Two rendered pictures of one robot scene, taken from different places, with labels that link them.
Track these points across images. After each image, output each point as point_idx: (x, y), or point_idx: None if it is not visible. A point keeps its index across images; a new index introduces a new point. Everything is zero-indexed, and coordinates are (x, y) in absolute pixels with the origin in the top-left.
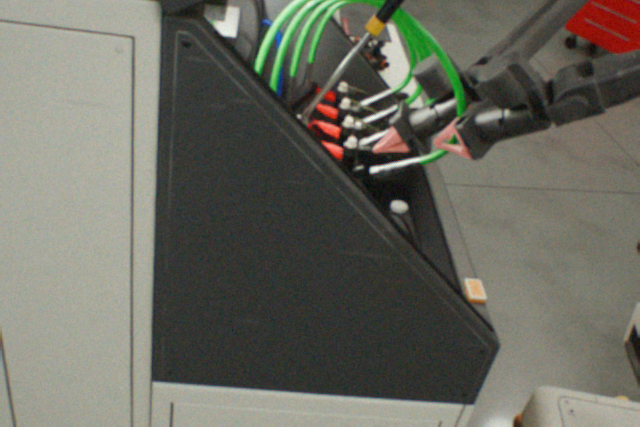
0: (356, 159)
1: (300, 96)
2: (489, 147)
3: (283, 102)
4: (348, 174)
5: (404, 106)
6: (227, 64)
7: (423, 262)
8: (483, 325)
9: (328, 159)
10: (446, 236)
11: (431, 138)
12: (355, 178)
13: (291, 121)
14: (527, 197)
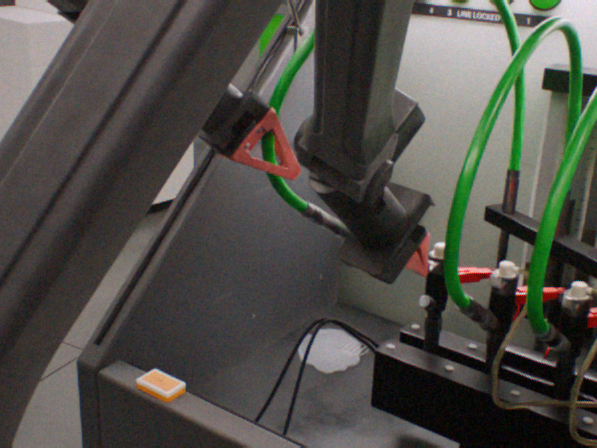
0: (535, 409)
1: None
2: (204, 135)
3: (299, 1)
4: (251, 80)
5: (412, 195)
6: None
7: (176, 197)
8: (103, 319)
9: (261, 57)
10: (284, 438)
11: (376, 270)
12: (473, 382)
13: (286, 15)
14: None
